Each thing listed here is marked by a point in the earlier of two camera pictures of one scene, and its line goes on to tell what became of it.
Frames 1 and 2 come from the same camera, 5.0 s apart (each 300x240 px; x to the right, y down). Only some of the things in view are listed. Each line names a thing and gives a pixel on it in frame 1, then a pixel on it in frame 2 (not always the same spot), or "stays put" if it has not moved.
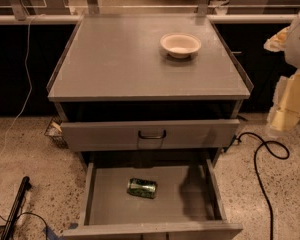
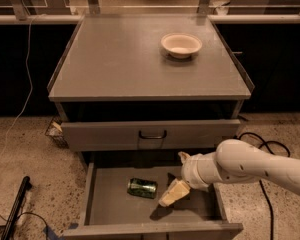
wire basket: [54, 131] stays put
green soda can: [144, 188] stays put
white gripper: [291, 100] to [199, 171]
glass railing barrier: [225, 3] stays put
